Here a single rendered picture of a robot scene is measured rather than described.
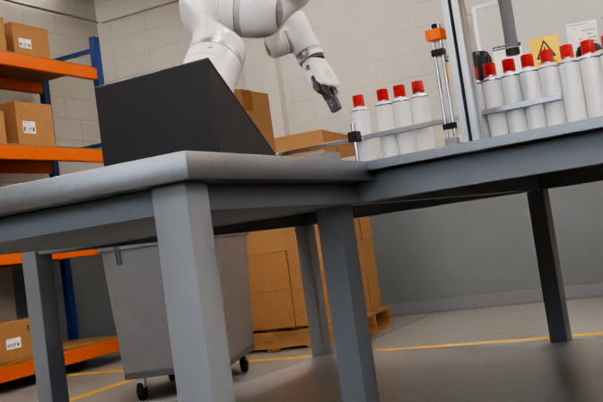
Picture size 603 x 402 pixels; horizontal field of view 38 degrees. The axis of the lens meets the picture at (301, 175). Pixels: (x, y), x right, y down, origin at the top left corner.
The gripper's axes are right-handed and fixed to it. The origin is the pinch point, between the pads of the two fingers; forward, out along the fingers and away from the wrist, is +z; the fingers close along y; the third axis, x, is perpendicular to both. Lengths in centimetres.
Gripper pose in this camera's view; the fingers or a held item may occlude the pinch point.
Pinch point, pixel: (334, 104)
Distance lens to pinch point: 264.9
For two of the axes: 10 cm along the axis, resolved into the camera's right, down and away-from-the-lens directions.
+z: 4.1, 8.7, -2.6
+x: -7.2, 4.8, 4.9
